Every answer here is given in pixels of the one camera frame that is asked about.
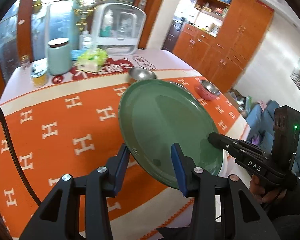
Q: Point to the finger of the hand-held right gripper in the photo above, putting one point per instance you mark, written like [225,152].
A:
[220,141]

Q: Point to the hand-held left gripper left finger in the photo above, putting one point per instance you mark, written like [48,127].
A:
[121,165]

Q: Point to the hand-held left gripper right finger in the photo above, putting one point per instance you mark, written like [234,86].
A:
[178,170]

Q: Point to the pink steel-lined bowl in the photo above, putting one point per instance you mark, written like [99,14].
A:
[207,92]

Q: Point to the green plate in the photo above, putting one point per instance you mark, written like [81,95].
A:
[165,120]

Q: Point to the large steel bowl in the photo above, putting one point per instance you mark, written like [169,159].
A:
[181,86]

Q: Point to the small steel bowl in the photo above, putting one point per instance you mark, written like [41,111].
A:
[141,74]

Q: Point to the person's right forearm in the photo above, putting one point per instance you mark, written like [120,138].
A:
[292,210]

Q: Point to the person's right hand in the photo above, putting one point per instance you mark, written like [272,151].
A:
[261,190]

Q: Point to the blue sofa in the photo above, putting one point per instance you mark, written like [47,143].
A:
[265,120]

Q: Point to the cardboard box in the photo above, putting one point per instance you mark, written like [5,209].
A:
[233,97]

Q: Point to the person's black clothing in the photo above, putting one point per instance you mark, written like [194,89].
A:
[172,233]

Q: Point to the orange patterned table blanket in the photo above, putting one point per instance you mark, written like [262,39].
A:
[65,120]

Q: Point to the orange wooden cabinet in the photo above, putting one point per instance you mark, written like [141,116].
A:
[230,42]

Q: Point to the green tissue pack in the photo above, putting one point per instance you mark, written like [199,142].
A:
[92,60]

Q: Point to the dark wooden entry door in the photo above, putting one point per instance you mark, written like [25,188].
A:
[171,37]

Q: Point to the yellow jar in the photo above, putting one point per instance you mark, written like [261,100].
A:
[39,78]

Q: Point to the blue packet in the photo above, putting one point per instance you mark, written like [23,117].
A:
[76,54]

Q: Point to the white bottle steriliser cabinet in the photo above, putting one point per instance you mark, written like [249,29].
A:
[122,43]

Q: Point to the mint green canister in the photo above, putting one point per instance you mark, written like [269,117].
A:
[58,60]

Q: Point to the white bottle green label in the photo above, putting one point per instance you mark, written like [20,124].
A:
[87,43]

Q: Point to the white pump bottle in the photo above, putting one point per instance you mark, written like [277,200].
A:
[84,33]

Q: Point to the small glass jar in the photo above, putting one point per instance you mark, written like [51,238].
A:
[25,63]

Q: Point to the glass sliding door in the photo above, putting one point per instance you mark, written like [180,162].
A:
[57,17]

